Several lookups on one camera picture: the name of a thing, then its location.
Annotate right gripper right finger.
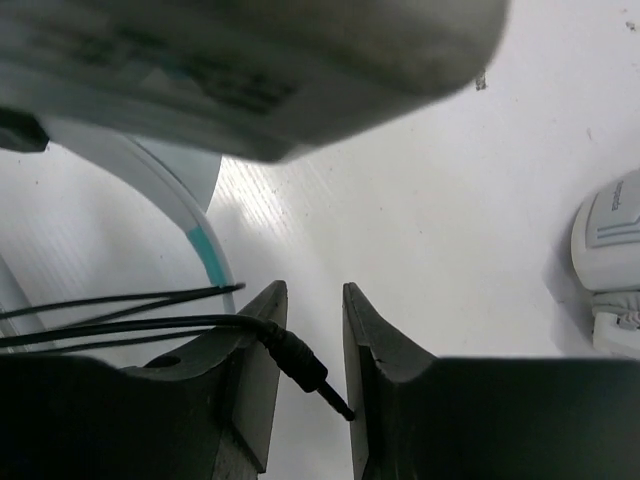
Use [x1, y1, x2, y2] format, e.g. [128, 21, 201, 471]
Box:
[343, 283, 639, 479]

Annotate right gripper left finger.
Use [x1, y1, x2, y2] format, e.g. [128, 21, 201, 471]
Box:
[0, 279, 289, 480]

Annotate thin black headphone cable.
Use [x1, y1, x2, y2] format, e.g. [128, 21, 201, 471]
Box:
[0, 282, 357, 422]

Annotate teal cat-ear headphones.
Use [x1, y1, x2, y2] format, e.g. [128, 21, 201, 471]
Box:
[1, 119, 235, 337]

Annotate white grey gaming headset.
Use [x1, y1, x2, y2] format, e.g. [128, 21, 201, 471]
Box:
[571, 170, 639, 359]

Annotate small tan screw piece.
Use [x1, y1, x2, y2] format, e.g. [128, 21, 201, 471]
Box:
[475, 72, 487, 91]

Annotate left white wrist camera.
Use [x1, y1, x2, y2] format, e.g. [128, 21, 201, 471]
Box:
[1, 1, 510, 163]

